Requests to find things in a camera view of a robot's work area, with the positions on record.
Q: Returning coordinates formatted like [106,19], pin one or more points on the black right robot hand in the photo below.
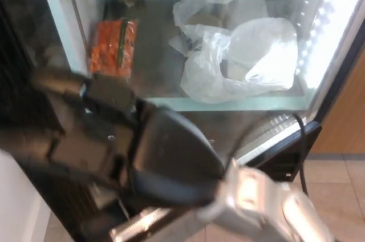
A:
[171,156]

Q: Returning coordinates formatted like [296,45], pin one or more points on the glass refrigerator door black frame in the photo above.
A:
[17,53]

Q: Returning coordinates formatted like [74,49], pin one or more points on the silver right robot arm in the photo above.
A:
[256,205]

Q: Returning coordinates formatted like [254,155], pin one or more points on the glass-front display refrigerator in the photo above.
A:
[60,25]

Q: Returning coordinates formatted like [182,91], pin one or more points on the glass shelf teal edge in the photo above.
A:
[171,104]

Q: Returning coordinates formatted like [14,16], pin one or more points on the orange carrot bag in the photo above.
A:
[107,50]

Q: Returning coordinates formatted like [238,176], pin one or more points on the white translucent plastic bag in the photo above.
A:
[265,53]

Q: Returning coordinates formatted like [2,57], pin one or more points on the clear crumpled plastic bag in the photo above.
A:
[182,11]

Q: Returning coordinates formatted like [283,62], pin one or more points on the wooden cabinet panel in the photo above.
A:
[348,122]

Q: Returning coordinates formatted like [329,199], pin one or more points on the white LED light strip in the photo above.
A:
[342,11]

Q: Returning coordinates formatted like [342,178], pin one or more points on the black door hinge bracket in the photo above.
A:
[285,162]

